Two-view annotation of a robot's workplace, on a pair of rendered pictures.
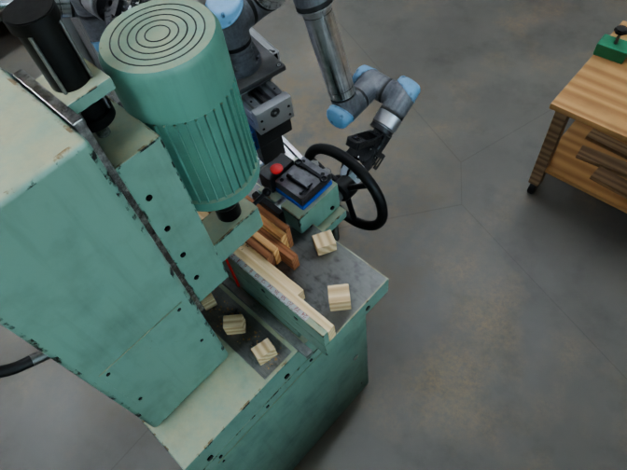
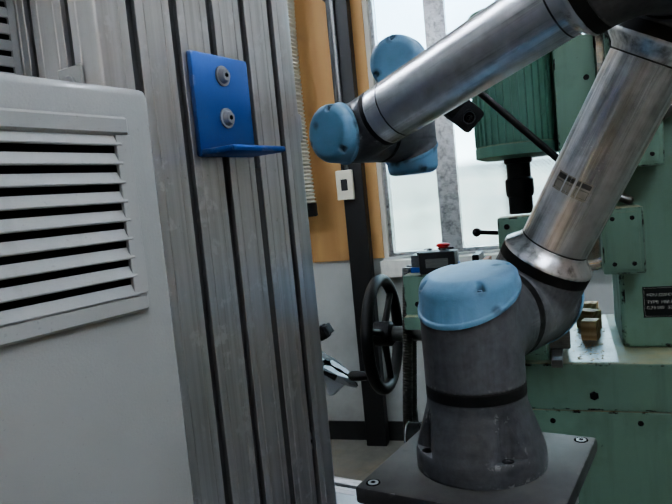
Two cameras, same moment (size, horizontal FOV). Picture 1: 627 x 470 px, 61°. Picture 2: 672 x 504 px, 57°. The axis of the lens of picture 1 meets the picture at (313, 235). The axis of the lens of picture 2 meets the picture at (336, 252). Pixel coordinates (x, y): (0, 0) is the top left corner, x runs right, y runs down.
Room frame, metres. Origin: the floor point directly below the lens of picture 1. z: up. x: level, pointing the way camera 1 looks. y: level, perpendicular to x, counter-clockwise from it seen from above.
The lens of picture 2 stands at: (1.72, 1.12, 1.14)
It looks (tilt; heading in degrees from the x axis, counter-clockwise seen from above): 5 degrees down; 239
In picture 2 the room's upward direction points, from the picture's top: 5 degrees counter-clockwise
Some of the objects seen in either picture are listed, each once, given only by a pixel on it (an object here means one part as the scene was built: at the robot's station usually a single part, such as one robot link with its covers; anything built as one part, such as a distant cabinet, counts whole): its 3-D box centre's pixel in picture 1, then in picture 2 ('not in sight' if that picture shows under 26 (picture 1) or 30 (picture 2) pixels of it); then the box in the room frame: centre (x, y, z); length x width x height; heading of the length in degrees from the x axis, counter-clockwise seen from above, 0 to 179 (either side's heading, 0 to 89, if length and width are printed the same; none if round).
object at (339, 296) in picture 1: (339, 297); not in sight; (0.50, -0.03, 0.92); 0.05 x 0.04 x 0.04; 86
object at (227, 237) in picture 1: (227, 229); (532, 234); (0.65, 0.18, 1.03); 0.14 x 0.07 x 0.09; 128
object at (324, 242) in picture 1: (324, 242); not in sight; (0.65, -0.02, 0.92); 0.05 x 0.04 x 0.03; 100
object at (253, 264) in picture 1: (235, 253); not in sight; (0.66, 0.18, 0.92); 0.60 x 0.02 x 0.05; 38
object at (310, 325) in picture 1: (229, 257); not in sight; (0.65, 0.20, 0.93); 0.60 x 0.02 x 0.06; 38
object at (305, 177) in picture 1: (295, 177); (435, 258); (0.80, 0.02, 0.99); 0.13 x 0.11 x 0.06; 38
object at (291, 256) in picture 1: (260, 235); not in sight; (0.70, 0.12, 0.92); 0.23 x 0.02 x 0.05; 38
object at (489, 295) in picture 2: not in sight; (473, 321); (1.22, 0.58, 0.98); 0.13 x 0.12 x 0.14; 16
